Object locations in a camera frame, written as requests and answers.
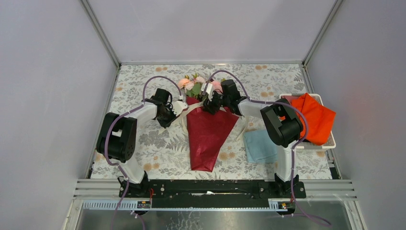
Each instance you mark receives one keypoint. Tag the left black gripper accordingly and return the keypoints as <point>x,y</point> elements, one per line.
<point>165,124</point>

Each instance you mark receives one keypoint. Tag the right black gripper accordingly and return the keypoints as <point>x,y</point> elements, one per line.
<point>208,105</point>

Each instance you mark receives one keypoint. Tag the pink fake flower bunch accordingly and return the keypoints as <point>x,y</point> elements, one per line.
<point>194,85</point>

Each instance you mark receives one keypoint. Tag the dark red wrapping paper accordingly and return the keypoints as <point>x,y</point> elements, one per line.
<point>207,133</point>

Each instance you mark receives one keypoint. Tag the cream ribbon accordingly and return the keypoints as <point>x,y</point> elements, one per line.
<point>182,120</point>

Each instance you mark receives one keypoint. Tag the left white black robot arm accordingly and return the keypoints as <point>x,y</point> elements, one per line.
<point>117,139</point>

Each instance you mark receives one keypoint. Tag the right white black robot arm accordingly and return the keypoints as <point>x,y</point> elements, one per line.
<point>281,120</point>

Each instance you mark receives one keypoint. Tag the floral patterned table mat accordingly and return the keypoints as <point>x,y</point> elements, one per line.
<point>164,153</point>

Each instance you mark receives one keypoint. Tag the light blue folded cloth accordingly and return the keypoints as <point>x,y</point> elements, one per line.
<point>259,147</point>

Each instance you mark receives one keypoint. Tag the white plastic basket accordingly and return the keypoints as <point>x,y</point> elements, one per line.
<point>306,145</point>

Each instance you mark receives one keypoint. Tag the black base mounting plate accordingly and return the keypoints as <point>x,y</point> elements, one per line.
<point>215,193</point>

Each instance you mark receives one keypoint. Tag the orange cloth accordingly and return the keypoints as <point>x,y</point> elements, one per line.
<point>319,118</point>

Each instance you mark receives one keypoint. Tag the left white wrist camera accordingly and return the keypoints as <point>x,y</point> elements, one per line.
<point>179,106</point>

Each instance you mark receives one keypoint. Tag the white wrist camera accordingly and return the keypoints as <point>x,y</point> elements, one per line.
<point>179,106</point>
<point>207,90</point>

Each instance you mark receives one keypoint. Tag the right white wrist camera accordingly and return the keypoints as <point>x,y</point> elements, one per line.
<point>207,90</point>

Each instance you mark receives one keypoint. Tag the aluminium front rail frame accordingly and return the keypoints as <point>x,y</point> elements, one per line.
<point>104,194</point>

